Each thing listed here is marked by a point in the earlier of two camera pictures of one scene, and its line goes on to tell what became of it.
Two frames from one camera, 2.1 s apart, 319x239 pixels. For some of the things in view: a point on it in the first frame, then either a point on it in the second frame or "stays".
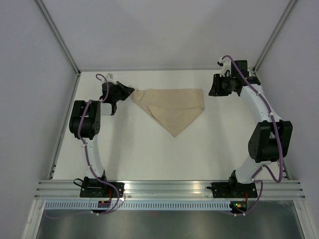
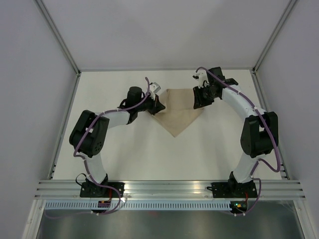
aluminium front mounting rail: (173, 188) stays
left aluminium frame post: (58, 35) stays
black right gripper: (216, 90) -> (199, 101)
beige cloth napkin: (174, 109) stays
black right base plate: (233, 190) stays
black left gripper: (126, 90) -> (156, 106)
